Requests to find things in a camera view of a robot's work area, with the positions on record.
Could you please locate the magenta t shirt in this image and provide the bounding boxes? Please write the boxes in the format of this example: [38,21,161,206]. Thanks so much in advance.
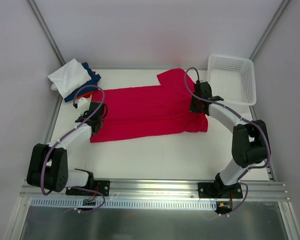
[90,68,209,143]

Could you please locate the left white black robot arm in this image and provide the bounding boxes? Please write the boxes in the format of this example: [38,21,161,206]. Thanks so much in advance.
[26,101,108,196]

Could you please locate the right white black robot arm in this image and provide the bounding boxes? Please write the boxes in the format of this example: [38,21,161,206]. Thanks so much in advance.
[190,80,271,199]

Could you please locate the folded orange t shirt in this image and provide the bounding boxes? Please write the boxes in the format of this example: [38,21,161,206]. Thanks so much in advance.
[76,71,100,99]

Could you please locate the folded blue t shirt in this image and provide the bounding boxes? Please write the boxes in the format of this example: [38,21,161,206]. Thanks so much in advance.
[64,62,102,103]

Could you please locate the white plastic basket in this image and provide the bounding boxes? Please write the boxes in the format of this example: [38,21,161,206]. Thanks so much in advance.
[206,54,257,106]

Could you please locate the folded white t shirt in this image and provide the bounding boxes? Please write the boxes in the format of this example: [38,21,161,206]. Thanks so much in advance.
[47,58,91,98]

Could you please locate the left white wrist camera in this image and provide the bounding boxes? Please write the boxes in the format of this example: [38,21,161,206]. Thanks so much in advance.
[73,97,89,109]

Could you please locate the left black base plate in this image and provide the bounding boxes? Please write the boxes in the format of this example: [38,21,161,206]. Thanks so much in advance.
[65,179,111,197]

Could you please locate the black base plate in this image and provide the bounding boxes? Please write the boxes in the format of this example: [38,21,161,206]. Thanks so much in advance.
[197,182,243,199]
[65,179,111,197]

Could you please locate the aluminium mounting rail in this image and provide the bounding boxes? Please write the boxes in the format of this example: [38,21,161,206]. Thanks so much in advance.
[19,176,291,200]

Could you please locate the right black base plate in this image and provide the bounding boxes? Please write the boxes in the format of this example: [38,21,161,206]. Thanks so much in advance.
[197,182,243,199]

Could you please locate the white slotted cable duct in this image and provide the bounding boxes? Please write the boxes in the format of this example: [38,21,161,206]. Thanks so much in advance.
[30,197,217,211]

